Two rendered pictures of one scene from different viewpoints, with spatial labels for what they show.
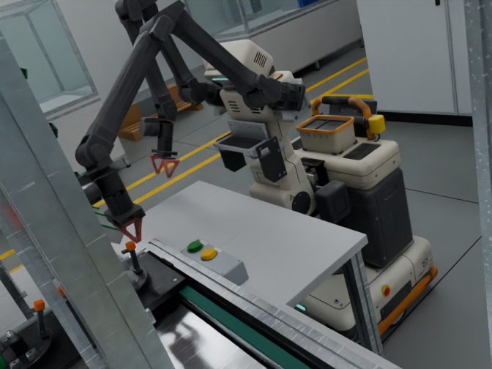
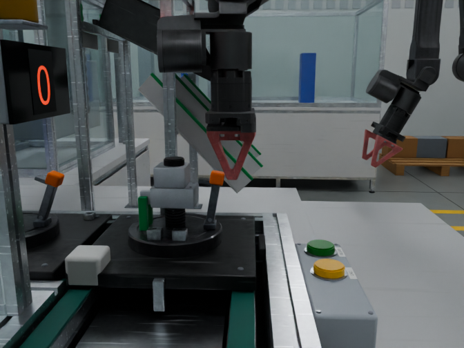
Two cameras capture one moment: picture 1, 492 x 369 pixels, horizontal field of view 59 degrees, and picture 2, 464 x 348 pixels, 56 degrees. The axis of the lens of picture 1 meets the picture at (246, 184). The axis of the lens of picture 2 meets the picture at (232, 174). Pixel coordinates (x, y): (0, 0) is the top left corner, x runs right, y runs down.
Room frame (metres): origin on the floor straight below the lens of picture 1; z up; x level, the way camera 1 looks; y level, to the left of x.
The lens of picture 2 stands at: (0.48, -0.04, 1.21)
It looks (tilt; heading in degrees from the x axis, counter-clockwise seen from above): 13 degrees down; 35
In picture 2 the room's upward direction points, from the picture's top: straight up
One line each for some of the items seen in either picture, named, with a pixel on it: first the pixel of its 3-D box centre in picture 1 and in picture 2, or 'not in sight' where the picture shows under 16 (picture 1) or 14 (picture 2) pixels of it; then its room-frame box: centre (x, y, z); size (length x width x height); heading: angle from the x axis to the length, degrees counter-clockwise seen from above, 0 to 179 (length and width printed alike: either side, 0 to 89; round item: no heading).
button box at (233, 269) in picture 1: (212, 263); (327, 293); (0.98, 0.15, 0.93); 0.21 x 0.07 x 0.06; 32
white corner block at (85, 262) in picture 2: not in sight; (88, 265); (0.81, 0.41, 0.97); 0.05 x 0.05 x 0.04; 32
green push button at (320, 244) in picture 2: (195, 247); (320, 250); (1.04, 0.19, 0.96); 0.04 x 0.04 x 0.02
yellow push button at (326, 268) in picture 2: (209, 255); (329, 271); (0.98, 0.15, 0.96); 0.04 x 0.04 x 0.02
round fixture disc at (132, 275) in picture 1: (122, 286); (175, 233); (0.94, 0.38, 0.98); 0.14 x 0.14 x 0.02
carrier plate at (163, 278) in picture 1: (125, 292); (176, 244); (0.94, 0.38, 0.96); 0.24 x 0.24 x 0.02; 32
